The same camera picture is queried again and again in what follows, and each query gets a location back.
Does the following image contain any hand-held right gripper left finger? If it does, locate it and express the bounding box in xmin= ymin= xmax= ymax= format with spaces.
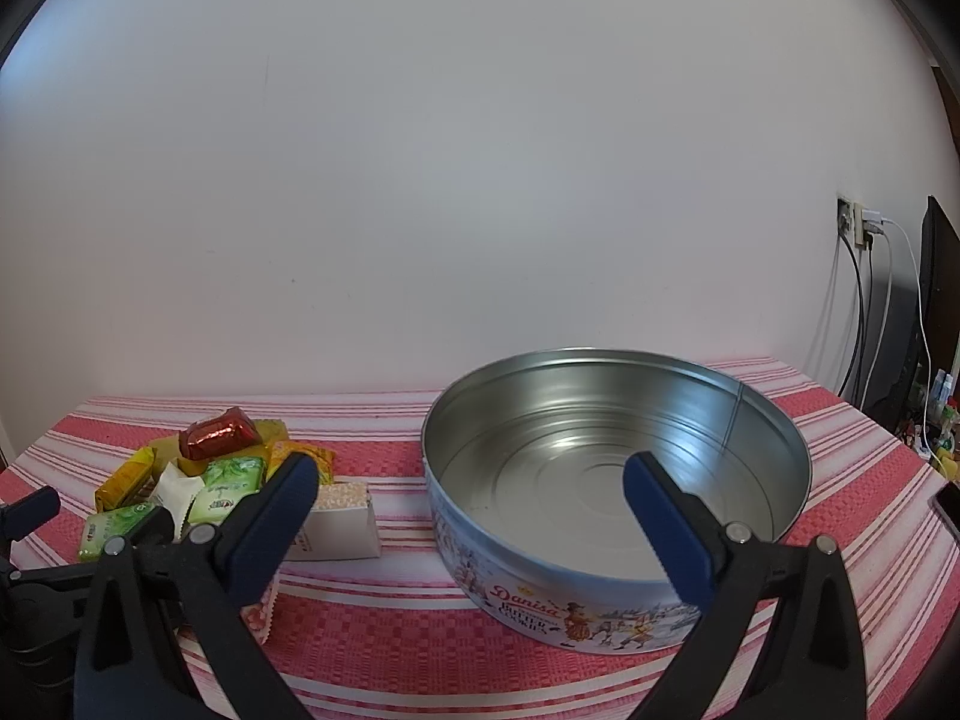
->
xmin=71 ymin=452 xmax=320 ymax=720

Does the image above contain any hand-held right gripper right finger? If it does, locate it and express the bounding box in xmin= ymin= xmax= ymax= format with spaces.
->
xmin=622 ymin=452 xmax=890 ymax=720

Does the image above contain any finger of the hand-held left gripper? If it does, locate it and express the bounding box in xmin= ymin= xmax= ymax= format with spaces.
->
xmin=11 ymin=506 xmax=181 ymax=595
xmin=0 ymin=486 xmax=61 ymax=542

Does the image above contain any white snack packet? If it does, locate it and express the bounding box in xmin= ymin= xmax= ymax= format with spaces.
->
xmin=150 ymin=463 xmax=203 ymax=542

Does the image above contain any large green tissue packet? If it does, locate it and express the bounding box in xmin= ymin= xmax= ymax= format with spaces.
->
xmin=79 ymin=502 xmax=162 ymax=563

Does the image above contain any small yellow snack packet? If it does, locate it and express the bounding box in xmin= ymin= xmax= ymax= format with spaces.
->
xmin=94 ymin=446 xmax=158 ymax=512

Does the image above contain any ball of twine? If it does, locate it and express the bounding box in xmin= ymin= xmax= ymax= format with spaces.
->
xmin=285 ymin=481 xmax=380 ymax=562

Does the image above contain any small green tissue packet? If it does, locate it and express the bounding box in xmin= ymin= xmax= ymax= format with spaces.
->
xmin=187 ymin=456 xmax=269 ymax=527

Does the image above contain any yellow cracker packet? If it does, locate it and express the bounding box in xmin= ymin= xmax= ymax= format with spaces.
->
xmin=270 ymin=441 xmax=335 ymax=490

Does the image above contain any round metal cookie tin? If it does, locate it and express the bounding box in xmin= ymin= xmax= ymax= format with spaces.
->
xmin=420 ymin=347 xmax=813 ymax=652

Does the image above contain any red foil candy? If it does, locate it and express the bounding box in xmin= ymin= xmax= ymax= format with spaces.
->
xmin=178 ymin=406 xmax=260 ymax=462

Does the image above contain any red striped tablecloth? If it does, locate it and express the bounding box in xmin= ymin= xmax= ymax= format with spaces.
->
xmin=0 ymin=356 xmax=960 ymax=720

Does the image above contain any black smartphone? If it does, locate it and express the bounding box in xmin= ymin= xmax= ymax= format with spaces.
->
xmin=928 ymin=481 xmax=960 ymax=535

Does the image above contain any black monitor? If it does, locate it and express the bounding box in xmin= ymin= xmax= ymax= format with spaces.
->
xmin=891 ymin=195 xmax=960 ymax=432

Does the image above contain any black power cable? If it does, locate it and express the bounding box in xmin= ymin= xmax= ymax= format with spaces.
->
xmin=836 ymin=229 xmax=877 ymax=407

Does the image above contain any white charging cable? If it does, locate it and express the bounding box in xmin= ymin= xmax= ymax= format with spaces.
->
xmin=881 ymin=217 xmax=940 ymax=460

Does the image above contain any wall socket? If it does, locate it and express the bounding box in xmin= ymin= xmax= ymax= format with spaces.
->
xmin=836 ymin=195 xmax=865 ymax=245

